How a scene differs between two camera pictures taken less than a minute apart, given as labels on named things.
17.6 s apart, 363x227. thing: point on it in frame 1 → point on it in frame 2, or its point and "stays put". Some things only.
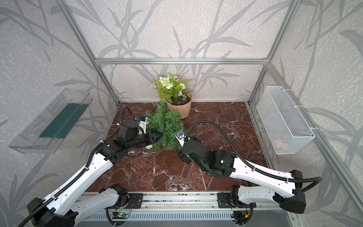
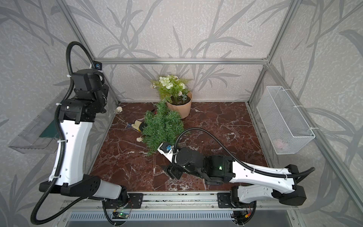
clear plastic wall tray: [46, 131] stays put
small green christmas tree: [167, 121] stays put
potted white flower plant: [174, 91] stays put
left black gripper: [151, 137] → [105, 89]
